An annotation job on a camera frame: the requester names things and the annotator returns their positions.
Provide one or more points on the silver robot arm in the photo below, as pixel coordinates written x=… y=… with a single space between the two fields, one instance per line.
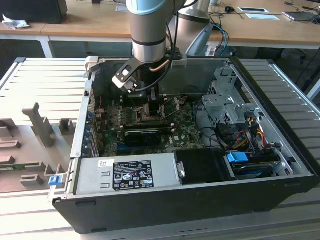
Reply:
x=147 y=37

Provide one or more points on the CPU socket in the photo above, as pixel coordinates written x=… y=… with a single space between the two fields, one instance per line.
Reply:
x=141 y=116

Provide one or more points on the black graphics card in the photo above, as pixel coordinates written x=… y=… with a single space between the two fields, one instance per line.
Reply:
x=142 y=137

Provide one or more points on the green motherboard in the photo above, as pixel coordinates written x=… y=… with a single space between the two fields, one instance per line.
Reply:
x=185 y=130

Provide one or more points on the wooden desk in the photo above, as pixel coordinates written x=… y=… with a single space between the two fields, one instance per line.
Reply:
x=20 y=31
x=100 y=22

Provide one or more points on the metal drive cage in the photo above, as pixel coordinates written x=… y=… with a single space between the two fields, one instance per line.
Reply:
x=225 y=105

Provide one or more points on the black plastic shroud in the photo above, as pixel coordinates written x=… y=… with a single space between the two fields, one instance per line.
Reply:
x=200 y=165

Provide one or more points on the black computer mouse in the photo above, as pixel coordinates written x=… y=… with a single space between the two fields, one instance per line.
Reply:
x=228 y=9

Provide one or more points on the grey power supply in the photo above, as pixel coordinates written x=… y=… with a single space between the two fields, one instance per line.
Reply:
x=95 y=177

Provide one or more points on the hard disk in blue carrier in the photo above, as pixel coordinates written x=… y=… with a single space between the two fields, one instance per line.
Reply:
x=236 y=158

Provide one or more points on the black box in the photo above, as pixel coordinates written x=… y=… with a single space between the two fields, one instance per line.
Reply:
x=37 y=11

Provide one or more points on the black PC case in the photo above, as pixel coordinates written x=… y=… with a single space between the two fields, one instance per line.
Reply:
x=175 y=210

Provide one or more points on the grey parts rack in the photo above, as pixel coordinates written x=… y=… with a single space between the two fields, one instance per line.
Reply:
x=30 y=140

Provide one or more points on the blue case latch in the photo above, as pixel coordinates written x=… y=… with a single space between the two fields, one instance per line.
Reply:
x=55 y=181

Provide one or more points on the crumpled white paper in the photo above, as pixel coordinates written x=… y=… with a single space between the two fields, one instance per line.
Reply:
x=15 y=23

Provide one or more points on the green RAM stick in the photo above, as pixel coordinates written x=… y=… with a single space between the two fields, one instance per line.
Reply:
x=15 y=167

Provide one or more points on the black camera bracket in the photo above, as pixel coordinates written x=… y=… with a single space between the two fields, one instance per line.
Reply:
x=127 y=68

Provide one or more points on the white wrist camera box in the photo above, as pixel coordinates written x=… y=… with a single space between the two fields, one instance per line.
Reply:
x=125 y=85

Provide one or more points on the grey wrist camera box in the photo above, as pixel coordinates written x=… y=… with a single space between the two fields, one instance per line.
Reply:
x=180 y=63

